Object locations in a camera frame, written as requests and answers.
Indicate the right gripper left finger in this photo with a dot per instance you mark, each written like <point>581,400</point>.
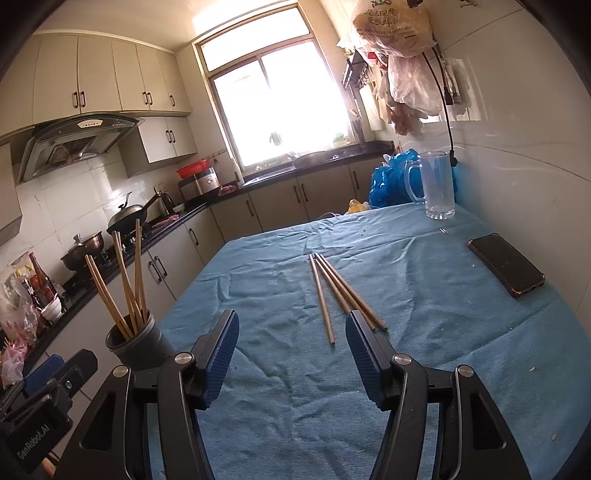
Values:
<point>188,382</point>

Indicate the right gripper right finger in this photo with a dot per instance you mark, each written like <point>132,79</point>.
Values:
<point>396,383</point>

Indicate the dark grey chopstick holder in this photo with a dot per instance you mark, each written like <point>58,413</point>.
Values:
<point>148,349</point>

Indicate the lower kitchen cabinets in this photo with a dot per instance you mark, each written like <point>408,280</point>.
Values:
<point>80,200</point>

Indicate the kitchen cabinets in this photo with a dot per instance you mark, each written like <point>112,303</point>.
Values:
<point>80,200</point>
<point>58,76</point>

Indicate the kitchen window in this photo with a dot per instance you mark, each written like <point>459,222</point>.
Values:
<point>273,89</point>

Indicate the upper kitchen cabinets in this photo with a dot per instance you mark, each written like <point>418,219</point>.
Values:
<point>58,76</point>

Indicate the operator hand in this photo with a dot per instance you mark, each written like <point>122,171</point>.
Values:
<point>48,468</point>

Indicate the white bowl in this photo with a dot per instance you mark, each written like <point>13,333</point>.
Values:
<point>53,310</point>

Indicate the blue towel table cover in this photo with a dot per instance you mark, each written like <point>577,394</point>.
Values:
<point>508,378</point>

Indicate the sauce bottles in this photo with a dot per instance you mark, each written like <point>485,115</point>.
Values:
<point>37,283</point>

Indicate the steel cooking pot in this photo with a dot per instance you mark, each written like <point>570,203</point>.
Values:
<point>75,258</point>

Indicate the black smartphone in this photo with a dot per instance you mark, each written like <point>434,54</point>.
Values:
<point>516,273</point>

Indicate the steel kettle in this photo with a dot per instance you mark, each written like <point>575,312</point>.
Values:
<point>165,202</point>

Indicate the yellow plastic bag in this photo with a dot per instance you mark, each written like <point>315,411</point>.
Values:
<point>356,206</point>

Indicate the clear glass pitcher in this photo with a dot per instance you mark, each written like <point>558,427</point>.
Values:
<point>437,182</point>

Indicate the blue plastic bag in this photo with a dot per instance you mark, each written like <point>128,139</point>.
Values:
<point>387,186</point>

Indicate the rice cooker with red lid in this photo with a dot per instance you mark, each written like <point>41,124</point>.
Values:
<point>197,180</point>

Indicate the range hood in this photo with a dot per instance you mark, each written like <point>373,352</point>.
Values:
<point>72,140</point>

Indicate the hanging plastic bags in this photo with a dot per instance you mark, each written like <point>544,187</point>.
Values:
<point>400,34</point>

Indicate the black wok with handle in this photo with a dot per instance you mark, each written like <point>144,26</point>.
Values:
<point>125,219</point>

